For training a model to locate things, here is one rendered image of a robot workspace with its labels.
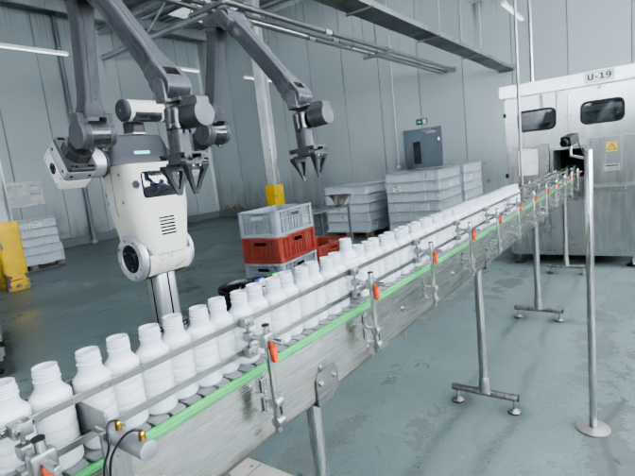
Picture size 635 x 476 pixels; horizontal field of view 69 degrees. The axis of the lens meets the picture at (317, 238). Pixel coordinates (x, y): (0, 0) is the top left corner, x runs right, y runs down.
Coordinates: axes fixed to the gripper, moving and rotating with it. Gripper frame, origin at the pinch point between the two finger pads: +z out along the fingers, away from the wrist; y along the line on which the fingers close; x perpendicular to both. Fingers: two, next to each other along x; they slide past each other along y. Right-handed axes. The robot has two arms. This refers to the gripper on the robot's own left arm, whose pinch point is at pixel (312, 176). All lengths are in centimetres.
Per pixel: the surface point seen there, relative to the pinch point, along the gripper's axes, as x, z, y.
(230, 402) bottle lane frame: 57, 45, -12
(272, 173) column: -747, -61, 683
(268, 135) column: -761, -155, 686
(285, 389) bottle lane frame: 40, 50, -12
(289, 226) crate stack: -181, 29, 169
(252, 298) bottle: 42, 27, -9
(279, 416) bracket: 49, 51, -17
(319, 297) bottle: 18.7, 33.7, -9.7
